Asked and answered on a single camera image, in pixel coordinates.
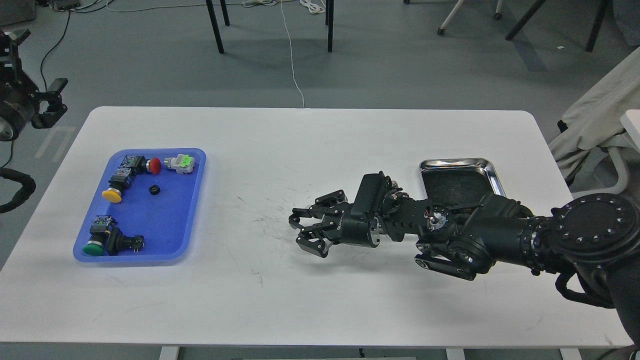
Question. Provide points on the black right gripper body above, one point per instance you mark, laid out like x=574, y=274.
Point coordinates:
x=356, y=230

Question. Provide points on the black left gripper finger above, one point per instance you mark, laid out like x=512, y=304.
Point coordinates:
x=11, y=69
x=55, y=108

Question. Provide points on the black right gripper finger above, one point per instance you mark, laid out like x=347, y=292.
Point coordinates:
x=317, y=238
x=328, y=208

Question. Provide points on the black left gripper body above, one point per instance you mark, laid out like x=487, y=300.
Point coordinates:
x=16, y=110

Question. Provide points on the small black gear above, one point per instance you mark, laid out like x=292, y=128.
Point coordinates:
x=154, y=189

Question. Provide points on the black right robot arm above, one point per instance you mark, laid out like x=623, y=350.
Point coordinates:
x=591, y=243

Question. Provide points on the steel tray with black mat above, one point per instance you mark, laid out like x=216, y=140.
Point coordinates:
x=459, y=182

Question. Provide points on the blue plastic tray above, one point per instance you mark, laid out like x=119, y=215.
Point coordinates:
x=165, y=219

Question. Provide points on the black chair leg left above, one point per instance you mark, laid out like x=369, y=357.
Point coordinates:
x=214, y=23

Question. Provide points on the black chair leg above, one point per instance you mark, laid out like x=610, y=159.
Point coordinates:
x=214, y=23
x=329, y=20

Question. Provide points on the black chair leg right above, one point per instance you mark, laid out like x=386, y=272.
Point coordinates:
x=329, y=20

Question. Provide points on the beige cloth cover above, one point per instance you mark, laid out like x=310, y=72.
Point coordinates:
x=595, y=116

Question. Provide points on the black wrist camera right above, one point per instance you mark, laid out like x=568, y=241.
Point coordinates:
x=376, y=197

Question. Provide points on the yellow push button switch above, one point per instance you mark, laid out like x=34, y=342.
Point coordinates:
x=119, y=181

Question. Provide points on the red push button switch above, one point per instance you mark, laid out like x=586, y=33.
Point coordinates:
x=139, y=164

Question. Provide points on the grey switch with green label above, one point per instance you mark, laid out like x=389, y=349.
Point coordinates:
x=181, y=163

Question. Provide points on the green push button switch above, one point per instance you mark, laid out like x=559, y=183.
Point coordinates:
x=106, y=238

